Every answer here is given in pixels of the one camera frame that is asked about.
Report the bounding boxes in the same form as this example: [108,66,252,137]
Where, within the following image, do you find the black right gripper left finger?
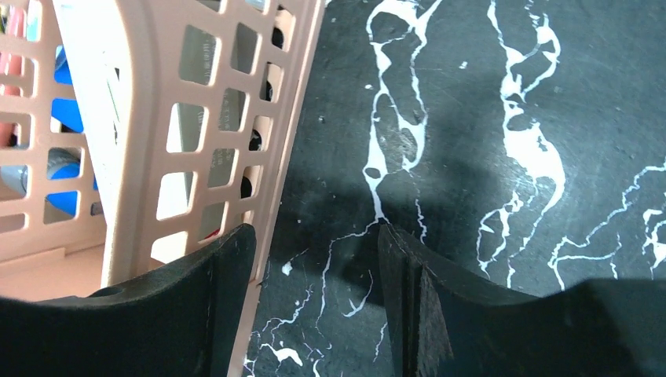
[1,224,256,376]

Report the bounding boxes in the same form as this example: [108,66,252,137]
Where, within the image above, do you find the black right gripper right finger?
[378,225,665,376]

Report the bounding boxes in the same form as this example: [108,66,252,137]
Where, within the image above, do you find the peach plastic desk organizer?
[1,1,326,376]

